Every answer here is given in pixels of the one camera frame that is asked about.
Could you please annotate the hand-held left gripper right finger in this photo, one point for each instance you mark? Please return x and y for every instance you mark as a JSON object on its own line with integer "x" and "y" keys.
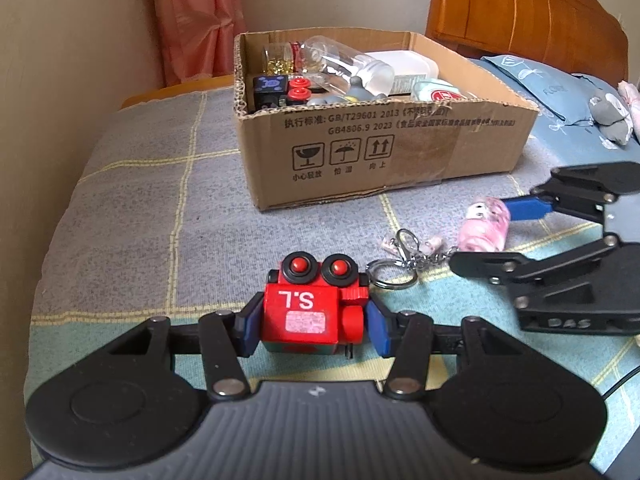
{"x": 381, "y": 330}

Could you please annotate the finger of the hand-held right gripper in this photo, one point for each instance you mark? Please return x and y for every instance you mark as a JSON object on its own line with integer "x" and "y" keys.
{"x": 480, "y": 264}
{"x": 525, "y": 209}

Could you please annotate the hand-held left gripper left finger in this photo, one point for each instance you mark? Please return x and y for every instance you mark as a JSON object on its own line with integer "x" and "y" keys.
{"x": 249, "y": 327}

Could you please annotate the red wooden robot toy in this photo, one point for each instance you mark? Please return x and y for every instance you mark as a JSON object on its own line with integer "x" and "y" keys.
{"x": 305, "y": 310}

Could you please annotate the cardboard box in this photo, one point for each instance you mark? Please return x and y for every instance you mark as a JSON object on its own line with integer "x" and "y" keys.
{"x": 400, "y": 150}

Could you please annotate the pale green round tin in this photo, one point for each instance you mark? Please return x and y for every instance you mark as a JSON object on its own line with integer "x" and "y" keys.
{"x": 440, "y": 95}

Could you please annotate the white translucent plastic bottle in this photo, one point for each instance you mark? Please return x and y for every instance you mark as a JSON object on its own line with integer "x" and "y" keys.
{"x": 405, "y": 62}

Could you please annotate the grey rubber animal toy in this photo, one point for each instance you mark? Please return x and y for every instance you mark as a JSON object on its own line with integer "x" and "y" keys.
{"x": 357, "y": 91}

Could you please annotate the clear plastic jar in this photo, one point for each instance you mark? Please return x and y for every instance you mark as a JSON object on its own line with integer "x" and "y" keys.
{"x": 345, "y": 65}

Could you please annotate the black wooden robot toy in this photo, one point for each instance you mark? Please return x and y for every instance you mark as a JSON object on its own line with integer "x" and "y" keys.
{"x": 270, "y": 90}

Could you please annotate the light blue pillow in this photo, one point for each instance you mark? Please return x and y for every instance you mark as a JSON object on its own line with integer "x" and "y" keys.
{"x": 540, "y": 90}

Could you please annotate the grey plush toy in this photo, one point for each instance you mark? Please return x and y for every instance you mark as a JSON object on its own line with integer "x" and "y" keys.
{"x": 610, "y": 120}

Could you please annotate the plaid bed blanket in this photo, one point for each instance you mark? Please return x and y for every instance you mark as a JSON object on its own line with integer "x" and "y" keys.
{"x": 150, "y": 240}

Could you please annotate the pink striped cloth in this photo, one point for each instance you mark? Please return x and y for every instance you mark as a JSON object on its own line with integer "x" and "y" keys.
{"x": 631, "y": 110}

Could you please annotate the wooden headboard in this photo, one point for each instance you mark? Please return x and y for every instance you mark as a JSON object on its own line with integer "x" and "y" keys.
{"x": 525, "y": 15}

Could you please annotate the jar of gold beads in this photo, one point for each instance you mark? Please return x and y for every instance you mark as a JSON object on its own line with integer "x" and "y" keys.
{"x": 280, "y": 62}

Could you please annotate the pink curtain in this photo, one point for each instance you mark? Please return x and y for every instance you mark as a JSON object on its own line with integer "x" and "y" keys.
{"x": 200, "y": 25}

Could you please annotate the wooden bed side rail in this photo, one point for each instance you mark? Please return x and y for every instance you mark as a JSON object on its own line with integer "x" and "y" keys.
{"x": 175, "y": 91}

